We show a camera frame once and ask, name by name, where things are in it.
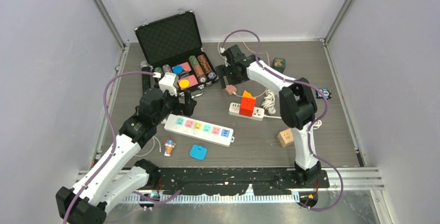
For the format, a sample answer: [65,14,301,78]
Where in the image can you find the small blue black toy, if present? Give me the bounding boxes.
[315,88,333,100]

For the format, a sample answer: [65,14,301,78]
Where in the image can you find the beige cube socket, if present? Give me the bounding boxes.
[277,128,294,148]

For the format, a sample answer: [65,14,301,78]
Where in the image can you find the dark green cube socket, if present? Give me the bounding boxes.
[271,58,286,74]

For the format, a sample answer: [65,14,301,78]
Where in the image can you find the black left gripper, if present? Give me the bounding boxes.
[153,88,196,125]

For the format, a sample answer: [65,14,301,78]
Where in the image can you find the pink charging cable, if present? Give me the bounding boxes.
[217,32,270,99]

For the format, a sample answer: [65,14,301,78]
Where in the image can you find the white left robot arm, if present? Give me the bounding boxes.
[56,89,197,223]

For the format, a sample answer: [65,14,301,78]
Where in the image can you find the white thin cable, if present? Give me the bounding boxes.
[134,135,162,158]

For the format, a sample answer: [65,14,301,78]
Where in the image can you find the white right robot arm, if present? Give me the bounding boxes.
[216,45,321,188]

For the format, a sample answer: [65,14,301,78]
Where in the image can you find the yellow plastic block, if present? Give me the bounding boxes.
[242,90,256,99]

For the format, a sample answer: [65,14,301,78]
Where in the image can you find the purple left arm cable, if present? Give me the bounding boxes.
[62,71,162,224]

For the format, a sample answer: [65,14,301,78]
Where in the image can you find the long white colourful power strip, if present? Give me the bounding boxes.
[164,114,235,147]

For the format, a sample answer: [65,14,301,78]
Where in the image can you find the ice cream toy figure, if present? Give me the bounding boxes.
[164,138,175,157]

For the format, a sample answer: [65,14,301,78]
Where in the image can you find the red cube socket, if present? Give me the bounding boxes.
[239,97,256,117]

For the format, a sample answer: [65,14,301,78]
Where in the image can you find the blue square case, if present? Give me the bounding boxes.
[189,145,208,161]

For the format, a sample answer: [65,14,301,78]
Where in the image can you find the pink USB charger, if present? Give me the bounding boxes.
[225,85,237,95]

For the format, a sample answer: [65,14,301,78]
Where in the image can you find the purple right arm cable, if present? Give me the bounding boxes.
[219,29,345,213]

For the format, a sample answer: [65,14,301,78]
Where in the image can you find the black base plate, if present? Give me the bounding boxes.
[141,167,330,196]

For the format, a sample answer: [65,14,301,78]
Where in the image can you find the small white USB power strip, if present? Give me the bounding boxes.
[229,103,265,121]

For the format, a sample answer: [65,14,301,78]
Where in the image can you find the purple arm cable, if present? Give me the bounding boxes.
[62,71,162,224]
[219,29,345,213]

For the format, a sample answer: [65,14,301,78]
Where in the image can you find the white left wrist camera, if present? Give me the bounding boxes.
[158,72,178,96]

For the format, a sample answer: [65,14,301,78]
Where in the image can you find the white bundled strip cord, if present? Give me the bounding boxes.
[261,89,280,115]

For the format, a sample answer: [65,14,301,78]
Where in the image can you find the black poker chip case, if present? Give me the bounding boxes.
[134,10,219,92]

